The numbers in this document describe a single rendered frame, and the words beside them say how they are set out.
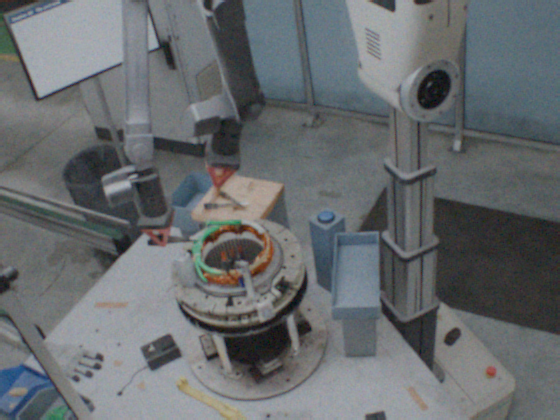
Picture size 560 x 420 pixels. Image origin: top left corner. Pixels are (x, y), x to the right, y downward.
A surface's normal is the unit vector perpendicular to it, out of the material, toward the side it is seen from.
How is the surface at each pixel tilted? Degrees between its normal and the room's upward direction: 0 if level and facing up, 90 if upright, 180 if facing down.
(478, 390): 0
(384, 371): 0
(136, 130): 68
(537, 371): 0
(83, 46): 83
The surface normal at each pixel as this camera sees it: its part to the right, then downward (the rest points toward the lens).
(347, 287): -0.15, -0.77
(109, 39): 0.54, 0.35
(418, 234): 0.40, 0.52
